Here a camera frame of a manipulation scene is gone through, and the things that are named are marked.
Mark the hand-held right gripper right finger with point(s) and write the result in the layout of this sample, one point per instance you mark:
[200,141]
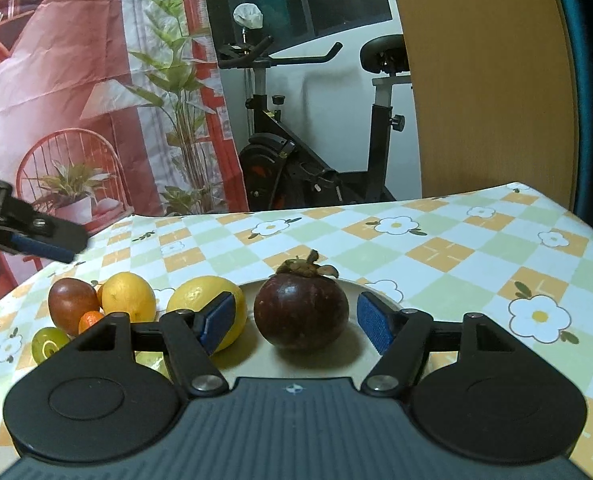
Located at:
[376,322]

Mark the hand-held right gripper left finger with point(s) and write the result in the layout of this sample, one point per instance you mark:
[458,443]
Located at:
[219,322]

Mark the yellow lemon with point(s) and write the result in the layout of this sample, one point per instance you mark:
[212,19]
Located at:
[128,296]
[196,292]

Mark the red apple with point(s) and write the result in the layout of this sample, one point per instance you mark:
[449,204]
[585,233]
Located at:
[69,305]

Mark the cream plate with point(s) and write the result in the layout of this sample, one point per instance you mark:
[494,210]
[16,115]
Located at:
[276,365]

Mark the dark purple mangosteen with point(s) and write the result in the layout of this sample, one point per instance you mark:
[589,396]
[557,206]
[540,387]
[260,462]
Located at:
[301,310]

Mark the small orange tangerine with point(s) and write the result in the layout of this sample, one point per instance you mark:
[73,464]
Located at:
[90,321]

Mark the green apple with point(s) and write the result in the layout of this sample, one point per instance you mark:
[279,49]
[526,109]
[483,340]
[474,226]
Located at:
[46,342]

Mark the black exercise bike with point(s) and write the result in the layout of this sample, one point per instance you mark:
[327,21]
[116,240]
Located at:
[286,160]

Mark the wooden board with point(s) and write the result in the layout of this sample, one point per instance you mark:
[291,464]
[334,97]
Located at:
[491,85]

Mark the white cloth bundle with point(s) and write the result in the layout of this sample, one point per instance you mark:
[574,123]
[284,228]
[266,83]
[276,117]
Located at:
[249,15]

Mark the printed red wall backdrop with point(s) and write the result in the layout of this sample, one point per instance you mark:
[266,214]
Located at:
[76,60]

